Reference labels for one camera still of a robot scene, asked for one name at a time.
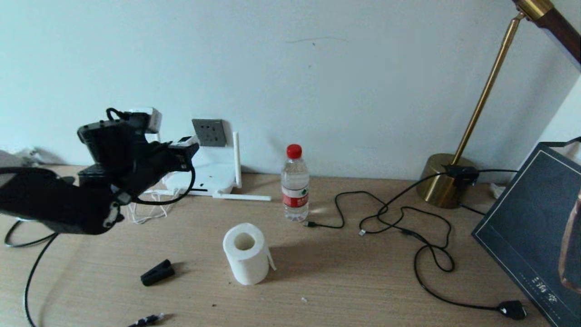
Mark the thin white adapter cable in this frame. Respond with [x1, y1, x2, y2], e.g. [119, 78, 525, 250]
[129, 188, 175, 225]

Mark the white router with antennas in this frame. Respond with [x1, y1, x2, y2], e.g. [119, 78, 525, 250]
[157, 132, 272, 201]

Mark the black plastic clip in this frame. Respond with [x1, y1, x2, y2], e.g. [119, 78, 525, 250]
[140, 259, 175, 287]

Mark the water bottle red cap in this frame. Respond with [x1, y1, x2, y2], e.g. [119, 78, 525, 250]
[281, 144, 310, 223]

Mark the white toilet paper roll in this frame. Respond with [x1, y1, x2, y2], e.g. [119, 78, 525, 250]
[222, 223, 276, 286]

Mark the brass desk lamp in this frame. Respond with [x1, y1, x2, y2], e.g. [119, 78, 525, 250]
[417, 0, 581, 209]

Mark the black power block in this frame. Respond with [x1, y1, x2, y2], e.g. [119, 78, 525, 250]
[443, 164, 479, 187]

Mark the dark gift bag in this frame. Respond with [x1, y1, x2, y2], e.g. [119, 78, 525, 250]
[471, 139, 581, 327]

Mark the grey wall socket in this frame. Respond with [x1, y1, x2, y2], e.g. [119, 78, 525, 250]
[192, 119, 227, 147]

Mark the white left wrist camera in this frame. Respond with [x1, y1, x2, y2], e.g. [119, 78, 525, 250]
[128, 107, 163, 134]

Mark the small white object by wall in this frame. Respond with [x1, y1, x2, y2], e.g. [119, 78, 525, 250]
[20, 148, 53, 165]

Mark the small black cable connector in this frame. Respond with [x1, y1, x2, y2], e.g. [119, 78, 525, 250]
[127, 312, 165, 327]

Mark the thick black looped cable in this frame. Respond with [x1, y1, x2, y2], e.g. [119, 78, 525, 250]
[5, 218, 59, 327]

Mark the black cable silver connector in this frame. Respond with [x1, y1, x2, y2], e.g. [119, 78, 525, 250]
[359, 172, 454, 237]

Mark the black lamp power cord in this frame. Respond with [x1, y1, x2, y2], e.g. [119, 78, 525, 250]
[305, 191, 528, 321]

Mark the brown ribbon bag handle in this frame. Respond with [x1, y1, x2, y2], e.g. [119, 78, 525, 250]
[557, 188, 581, 293]

